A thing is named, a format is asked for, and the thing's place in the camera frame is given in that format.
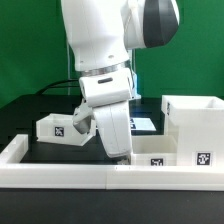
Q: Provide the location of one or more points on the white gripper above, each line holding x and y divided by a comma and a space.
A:
108, 96

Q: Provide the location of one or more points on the white drawer box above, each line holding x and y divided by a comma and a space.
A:
58, 129
153, 150

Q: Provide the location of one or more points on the white drawer cabinet frame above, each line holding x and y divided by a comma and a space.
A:
196, 124

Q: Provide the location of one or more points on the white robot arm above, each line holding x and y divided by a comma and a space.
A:
101, 33

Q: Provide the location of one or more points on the paper sheet with markers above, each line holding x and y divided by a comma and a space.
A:
142, 124

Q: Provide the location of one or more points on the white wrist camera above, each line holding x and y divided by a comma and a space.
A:
82, 117

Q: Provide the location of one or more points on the white workspace border frame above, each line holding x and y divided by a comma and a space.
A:
14, 173

